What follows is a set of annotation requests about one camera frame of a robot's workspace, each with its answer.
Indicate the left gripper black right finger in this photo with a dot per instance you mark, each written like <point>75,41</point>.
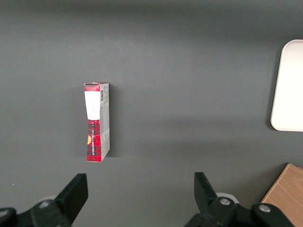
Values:
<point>206,196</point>

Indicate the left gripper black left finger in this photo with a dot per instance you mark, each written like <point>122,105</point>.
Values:
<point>73,196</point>

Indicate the cream rectangular tray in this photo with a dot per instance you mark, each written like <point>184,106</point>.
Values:
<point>291,89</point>

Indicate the red plaid cardboard box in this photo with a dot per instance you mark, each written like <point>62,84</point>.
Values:
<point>94,142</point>

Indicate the wooden drawer cabinet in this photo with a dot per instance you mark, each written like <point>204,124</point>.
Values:
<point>288,191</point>

